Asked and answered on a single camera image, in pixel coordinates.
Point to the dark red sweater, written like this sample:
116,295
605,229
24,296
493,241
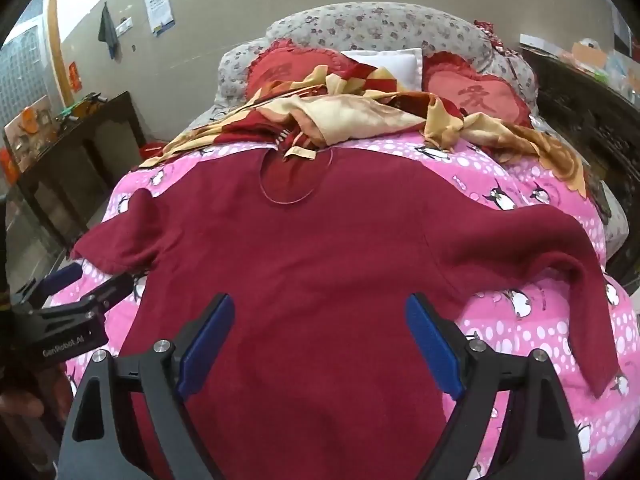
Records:
320,260

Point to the red patterned cloth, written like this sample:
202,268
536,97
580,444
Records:
492,35

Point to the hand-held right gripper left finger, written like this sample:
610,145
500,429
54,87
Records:
205,345

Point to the grey brown bedsheet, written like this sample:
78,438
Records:
612,220

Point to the dark carved wooden cabinet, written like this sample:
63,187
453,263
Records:
575,110

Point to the pink penguin print blanket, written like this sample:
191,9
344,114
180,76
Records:
540,320

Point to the clutter of packets on cabinet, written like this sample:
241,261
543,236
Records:
590,60

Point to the green and black tool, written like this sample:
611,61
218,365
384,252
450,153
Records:
82,105

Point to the red heart-shaped pillow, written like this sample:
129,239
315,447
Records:
470,92
275,67

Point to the dark wooden side table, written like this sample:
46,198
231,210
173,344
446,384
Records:
90,150

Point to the red paper wall sticker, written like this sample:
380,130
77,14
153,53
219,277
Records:
74,76

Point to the person's left hand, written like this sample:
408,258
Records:
20,404

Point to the dark hanging cloth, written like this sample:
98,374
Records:
107,30

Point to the white wall socket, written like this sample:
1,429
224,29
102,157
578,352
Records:
124,24

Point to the red and yellow checked cloth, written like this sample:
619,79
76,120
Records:
350,115

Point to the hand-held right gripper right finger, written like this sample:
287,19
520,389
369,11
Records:
434,345

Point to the metal grille window door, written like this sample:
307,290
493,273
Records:
27,70

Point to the orange picture frame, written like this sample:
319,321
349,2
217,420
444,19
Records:
27,130

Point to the white pillow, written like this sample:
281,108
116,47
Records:
390,65

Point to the floral grey headboard cushion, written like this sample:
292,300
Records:
360,22

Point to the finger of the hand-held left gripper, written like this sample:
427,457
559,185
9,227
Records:
138,287
60,277

